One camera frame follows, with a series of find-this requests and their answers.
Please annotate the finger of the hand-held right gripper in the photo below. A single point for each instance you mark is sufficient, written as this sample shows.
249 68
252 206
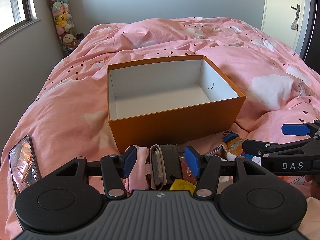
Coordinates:
295 129
252 147

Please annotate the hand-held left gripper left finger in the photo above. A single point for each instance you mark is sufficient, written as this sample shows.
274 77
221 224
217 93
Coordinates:
130 161

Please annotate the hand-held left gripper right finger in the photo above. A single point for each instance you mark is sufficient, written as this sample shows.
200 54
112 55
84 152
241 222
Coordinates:
192 162

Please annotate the pink fabric pouch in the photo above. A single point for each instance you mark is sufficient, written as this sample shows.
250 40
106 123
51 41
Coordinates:
142 165

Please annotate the small brown gift box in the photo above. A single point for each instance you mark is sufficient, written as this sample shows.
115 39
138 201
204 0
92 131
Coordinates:
171 160

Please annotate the yellow small toy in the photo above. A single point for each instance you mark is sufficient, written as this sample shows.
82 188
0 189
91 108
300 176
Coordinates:
181 185

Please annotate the grey zip wallet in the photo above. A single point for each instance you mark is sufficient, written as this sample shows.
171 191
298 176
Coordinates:
157 167

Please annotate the orange cardboard box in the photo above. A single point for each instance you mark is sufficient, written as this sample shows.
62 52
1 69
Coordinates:
175 130

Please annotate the pink printed duvet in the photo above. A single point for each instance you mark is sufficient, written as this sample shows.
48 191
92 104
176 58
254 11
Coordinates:
75 92

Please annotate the small hanging fabric pouch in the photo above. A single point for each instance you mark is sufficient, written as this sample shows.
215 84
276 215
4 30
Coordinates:
294 24

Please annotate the black smartphone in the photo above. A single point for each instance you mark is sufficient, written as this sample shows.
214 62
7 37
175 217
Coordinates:
22 162

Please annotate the dark vertical panel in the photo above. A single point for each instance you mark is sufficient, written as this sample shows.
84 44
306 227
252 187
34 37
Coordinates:
312 17

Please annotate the white door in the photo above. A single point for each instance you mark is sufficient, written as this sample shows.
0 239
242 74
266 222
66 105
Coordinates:
280 5

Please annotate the clear tube of plush toys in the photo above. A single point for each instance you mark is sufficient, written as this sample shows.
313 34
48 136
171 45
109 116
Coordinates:
62 17

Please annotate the window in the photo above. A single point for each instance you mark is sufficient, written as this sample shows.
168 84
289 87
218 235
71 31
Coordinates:
15 2

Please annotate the dark wall outlet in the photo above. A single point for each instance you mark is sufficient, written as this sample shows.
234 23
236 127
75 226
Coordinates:
80 36

